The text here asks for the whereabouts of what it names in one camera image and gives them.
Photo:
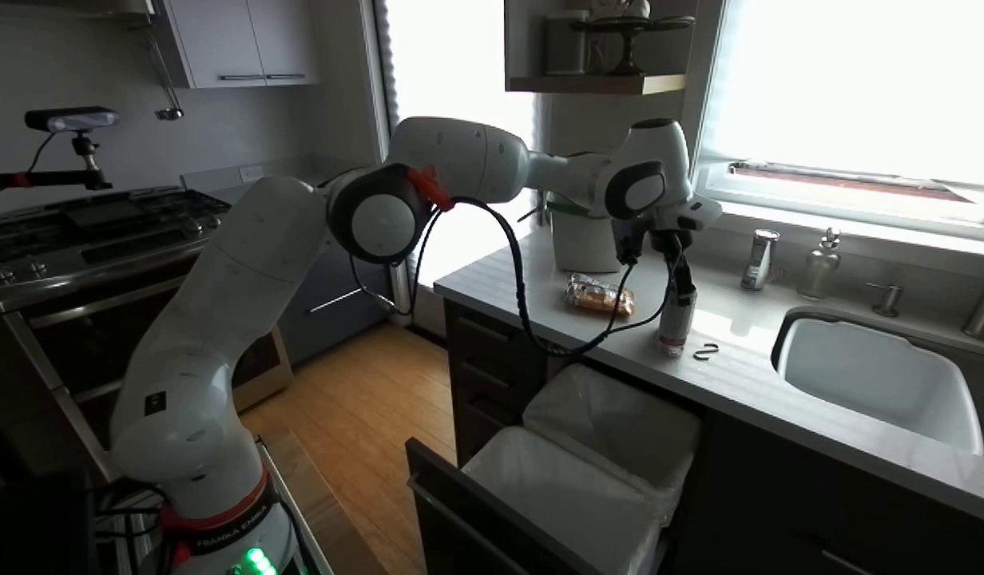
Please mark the camera on black stand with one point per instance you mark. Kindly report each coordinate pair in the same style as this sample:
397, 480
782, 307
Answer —
70, 118

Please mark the wooden wall shelf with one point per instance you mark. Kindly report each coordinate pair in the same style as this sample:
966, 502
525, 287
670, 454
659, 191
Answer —
599, 85

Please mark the white trash bin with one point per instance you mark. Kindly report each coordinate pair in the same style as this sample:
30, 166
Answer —
620, 427
557, 499

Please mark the dark counter drawer cabinet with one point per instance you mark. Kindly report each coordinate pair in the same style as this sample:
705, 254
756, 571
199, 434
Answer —
492, 373

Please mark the dark pull-out drawer front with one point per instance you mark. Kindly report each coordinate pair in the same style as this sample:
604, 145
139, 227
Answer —
461, 511

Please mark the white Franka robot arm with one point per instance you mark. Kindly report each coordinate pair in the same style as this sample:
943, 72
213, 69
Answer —
247, 265

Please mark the white upper wall cabinet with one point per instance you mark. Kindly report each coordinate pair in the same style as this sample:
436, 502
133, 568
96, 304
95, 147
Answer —
237, 44

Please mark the small metal hook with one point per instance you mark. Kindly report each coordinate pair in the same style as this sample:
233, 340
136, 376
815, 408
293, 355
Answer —
707, 354

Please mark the white kitchen sink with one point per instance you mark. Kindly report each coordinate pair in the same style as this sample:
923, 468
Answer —
875, 378

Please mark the black gas stove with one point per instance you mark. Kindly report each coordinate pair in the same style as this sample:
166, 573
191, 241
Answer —
77, 265

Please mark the white drink can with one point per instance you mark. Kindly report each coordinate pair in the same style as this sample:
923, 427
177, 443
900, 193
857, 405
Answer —
678, 327

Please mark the grey lower cabinet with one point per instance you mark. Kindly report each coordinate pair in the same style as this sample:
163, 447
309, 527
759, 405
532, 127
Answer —
342, 321

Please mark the chrome soap dispenser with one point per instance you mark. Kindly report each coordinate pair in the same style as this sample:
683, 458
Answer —
759, 260

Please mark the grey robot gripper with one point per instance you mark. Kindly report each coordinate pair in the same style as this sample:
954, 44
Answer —
683, 223

